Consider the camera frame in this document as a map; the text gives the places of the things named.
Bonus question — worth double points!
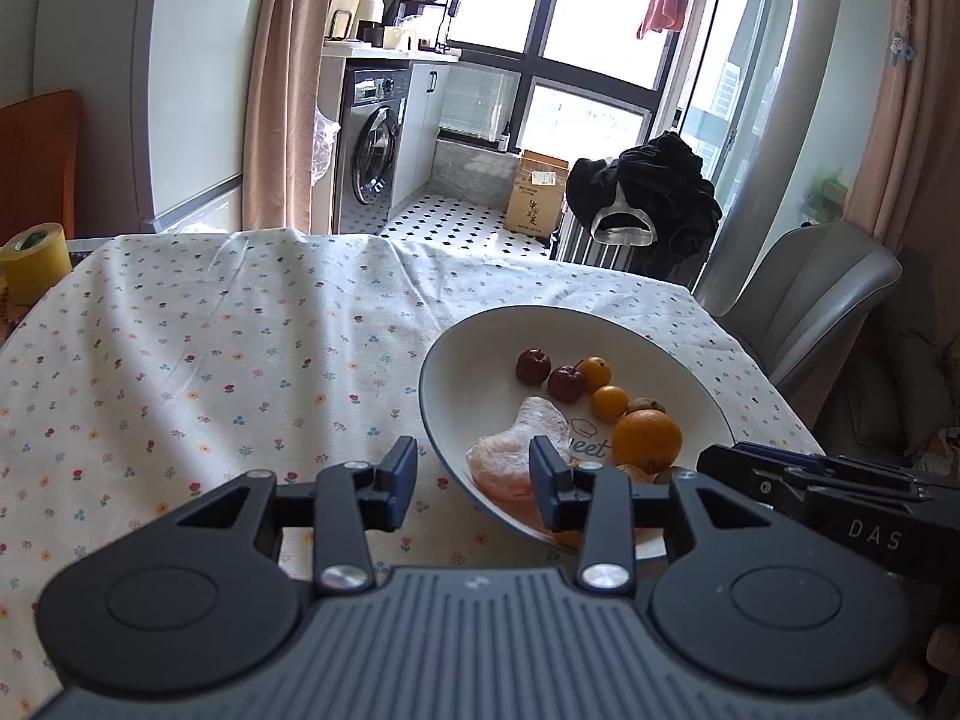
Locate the small red fruit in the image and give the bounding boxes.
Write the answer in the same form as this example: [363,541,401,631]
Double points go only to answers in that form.
[547,364,586,405]
[514,348,553,387]

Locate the small mandarin orange below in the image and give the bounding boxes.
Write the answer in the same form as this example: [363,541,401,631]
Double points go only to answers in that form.
[589,385,631,424]

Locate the large orange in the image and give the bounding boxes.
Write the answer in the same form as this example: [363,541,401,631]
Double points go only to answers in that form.
[610,410,683,475]

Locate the brown longan fruit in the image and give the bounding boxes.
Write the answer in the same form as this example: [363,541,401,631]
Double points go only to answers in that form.
[626,397,665,413]

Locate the medium orange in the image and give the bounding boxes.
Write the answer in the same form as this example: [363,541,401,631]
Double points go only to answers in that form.
[617,463,695,486]

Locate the white kitchen cabinet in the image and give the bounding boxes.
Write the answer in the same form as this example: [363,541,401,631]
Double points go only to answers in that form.
[391,62,451,211]

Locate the white bowl with dark rim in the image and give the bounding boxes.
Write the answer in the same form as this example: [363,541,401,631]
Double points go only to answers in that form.
[420,305,734,554]

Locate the floral white tablecloth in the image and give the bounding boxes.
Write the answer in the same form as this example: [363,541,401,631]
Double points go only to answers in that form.
[2,231,815,718]

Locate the grey leather chair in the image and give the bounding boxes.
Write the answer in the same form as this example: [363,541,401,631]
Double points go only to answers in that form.
[716,221,901,398]

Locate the cardboard box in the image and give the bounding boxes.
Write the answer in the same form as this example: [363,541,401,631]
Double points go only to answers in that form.
[505,149,569,239]

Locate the black clothes on chair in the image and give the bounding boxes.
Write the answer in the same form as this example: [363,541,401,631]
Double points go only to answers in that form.
[566,132,722,284]

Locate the grey washing machine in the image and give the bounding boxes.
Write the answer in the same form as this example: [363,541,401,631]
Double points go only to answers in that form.
[335,62,410,234]

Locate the yellow tape roll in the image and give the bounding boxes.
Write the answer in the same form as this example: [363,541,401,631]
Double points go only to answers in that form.
[2,223,71,305]

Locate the pink curtain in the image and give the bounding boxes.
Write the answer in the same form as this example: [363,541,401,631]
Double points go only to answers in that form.
[242,0,329,232]

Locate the orange chair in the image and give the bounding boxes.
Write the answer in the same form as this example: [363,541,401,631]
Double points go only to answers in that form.
[0,89,82,242]

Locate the white refrigerator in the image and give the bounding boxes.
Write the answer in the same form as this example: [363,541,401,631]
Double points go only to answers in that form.
[34,0,260,238]

